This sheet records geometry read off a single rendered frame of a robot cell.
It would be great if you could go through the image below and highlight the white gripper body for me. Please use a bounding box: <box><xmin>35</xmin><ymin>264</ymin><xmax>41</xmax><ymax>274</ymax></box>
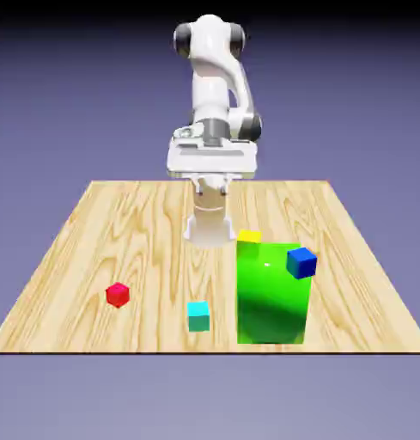
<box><xmin>166</xmin><ymin>137</ymin><xmax>259</xmax><ymax>180</ymax></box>

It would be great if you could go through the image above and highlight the small yellow cube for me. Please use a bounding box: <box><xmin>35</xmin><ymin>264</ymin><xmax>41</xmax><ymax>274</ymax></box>
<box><xmin>236</xmin><ymin>229</ymin><xmax>263</xmax><ymax>245</ymax></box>

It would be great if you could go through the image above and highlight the small blue cube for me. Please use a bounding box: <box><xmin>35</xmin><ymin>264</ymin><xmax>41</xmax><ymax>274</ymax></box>
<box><xmin>285</xmin><ymin>246</ymin><xmax>319</xmax><ymax>280</ymax></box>

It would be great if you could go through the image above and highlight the small cyan cube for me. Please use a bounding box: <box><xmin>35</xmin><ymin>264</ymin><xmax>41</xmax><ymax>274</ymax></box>
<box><xmin>186</xmin><ymin>300</ymin><xmax>211</xmax><ymax>333</ymax></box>

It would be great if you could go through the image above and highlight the small red cube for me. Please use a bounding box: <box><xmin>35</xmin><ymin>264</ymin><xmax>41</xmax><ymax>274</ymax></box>
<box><xmin>105</xmin><ymin>281</ymin><xmax>131</xmax><ymax>309</ymax></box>

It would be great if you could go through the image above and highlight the large green box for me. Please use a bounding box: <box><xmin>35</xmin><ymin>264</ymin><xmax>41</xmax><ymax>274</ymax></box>
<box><xmin>235</xmin><ymin>240</ymin><xmax>314</xmax><ymax>345</ymax></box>

